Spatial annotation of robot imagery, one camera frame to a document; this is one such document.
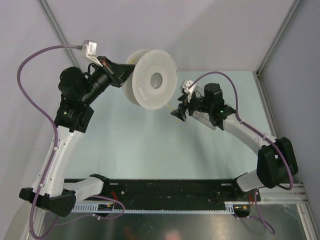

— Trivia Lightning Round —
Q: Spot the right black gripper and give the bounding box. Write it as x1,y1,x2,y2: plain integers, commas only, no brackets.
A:
171,90,212,122

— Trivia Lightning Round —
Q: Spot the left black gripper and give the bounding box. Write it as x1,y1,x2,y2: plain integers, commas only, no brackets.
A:
80,55,135,105

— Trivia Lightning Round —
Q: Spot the white plastic spool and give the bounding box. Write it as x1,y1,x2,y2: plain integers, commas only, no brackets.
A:
121,49,178,110

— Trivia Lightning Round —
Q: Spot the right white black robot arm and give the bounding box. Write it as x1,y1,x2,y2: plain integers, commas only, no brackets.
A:
171,80,299,201

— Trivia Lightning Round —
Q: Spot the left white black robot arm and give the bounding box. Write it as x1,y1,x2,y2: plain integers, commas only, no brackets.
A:
19,56,135,217

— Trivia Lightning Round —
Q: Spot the clear plastic box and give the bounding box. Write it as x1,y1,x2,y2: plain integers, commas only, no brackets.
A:
192,83,236,130

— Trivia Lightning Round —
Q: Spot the dark purple thin cable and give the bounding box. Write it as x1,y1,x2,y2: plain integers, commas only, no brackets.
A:
193,89,208,120

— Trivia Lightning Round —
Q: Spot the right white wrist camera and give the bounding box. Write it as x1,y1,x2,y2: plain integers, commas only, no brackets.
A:
180,80,196,102

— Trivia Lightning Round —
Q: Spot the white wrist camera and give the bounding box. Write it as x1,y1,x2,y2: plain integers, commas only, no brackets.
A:
81,40,100,65
180,80,196,102

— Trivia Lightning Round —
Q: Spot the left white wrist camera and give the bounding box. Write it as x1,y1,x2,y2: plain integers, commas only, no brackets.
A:
81,40,100,65

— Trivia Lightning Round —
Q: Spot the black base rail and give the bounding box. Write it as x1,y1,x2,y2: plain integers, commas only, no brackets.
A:
74,174,262,211

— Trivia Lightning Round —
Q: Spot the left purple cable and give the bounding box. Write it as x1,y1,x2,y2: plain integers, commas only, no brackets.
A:
16,44,126,238

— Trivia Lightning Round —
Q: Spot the left aluminium frame post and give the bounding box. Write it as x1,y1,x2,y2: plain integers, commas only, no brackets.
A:
37,0,80,68

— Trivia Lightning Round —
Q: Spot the aluminium frame post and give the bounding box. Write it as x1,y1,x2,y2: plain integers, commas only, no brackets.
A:
255,0,305,78
37,0,80,68

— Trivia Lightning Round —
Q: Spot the white slotted cable duct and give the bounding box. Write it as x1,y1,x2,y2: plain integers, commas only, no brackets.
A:
73,201,237,215

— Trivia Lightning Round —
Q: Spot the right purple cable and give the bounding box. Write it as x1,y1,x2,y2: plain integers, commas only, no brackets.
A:
187,71,295,235

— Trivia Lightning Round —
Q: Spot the right aluminium frame post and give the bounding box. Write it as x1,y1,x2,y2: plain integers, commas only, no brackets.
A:
255,0,305,78

